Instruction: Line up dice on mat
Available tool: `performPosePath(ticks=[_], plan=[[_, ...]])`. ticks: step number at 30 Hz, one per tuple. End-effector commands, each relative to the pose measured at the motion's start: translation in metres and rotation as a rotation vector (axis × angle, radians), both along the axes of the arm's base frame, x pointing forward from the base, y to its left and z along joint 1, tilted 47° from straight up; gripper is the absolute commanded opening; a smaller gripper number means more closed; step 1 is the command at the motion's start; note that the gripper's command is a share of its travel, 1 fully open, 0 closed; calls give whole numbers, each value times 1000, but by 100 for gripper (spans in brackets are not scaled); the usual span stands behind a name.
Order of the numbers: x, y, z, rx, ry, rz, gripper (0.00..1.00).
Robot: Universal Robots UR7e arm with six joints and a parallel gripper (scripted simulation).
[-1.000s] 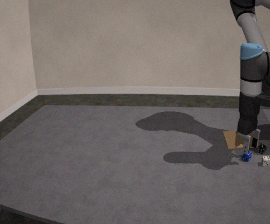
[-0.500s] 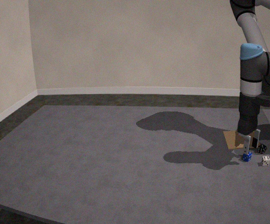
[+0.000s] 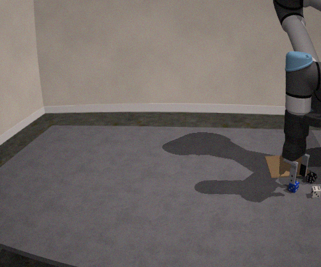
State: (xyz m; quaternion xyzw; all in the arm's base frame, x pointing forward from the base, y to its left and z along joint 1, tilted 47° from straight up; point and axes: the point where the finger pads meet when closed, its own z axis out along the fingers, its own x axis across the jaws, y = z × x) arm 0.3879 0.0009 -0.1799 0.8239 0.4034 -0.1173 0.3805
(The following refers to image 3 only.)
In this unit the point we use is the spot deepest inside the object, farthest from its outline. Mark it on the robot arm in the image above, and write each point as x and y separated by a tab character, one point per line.
303	68

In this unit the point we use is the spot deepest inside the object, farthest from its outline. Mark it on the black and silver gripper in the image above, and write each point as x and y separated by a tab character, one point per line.
298	118

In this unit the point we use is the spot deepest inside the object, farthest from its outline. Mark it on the tan flat mat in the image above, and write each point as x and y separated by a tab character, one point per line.
279	168

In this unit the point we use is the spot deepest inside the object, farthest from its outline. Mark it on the blue die with white pips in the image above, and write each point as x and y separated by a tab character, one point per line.
293	188

